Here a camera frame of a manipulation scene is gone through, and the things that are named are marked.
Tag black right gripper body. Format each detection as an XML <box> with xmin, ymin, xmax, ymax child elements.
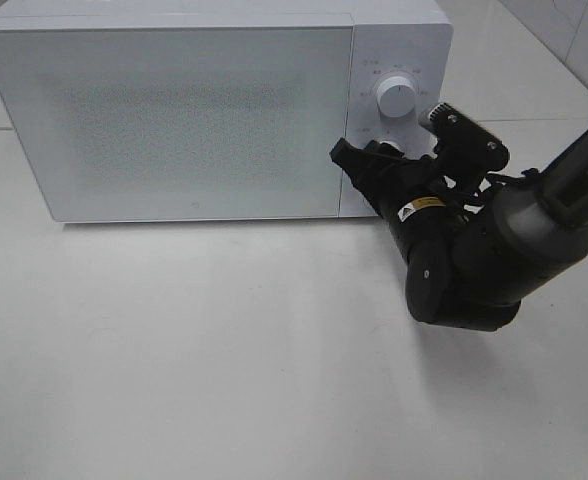
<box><xmin>348</xmin><ymin>149</ymin><xmax>466</xmax><ymax>260</ymax></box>

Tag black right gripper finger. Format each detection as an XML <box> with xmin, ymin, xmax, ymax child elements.
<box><xmin>330</xmin><ymin>137</ymin><xmax>369</xmax><ymax>185</ymax></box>
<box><xmin>364</xmin><ymin>140</ymin><xmax>412</xmax><ymax>168</ymax></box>

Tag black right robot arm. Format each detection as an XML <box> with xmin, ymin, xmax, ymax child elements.
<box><xmin>330</xmin><ymin>103</ymin><xmax>588</xmax><ymax>331</ymax></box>

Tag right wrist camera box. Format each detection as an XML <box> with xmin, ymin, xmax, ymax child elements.
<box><xmin>419</xmin><ymin>102</ymin><xmax>510</xmax><ymax>180</ymax></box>

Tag white microwave door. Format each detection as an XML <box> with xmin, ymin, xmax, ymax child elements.
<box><xmin>0</xmin><ymin>28</ymin><xmax>352</xmax><ymax>223</ymax></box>

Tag white timer knob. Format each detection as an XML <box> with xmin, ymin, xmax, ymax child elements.
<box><xmin>380</xmin><ymin>140</ymin><xmax>405</xmax><ymax>153</ymax></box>

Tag upper white power knob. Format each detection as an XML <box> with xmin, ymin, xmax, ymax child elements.
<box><xmin>376</xmin><ymin>74</ymin><xmax>417</xmax><ymax>118</ymax></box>

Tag white microwave oven body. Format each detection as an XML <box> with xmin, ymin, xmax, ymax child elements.
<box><xmin>0</xmin><ymin>1</ymin><xmax>453</xmax><ymax>218</ymax></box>

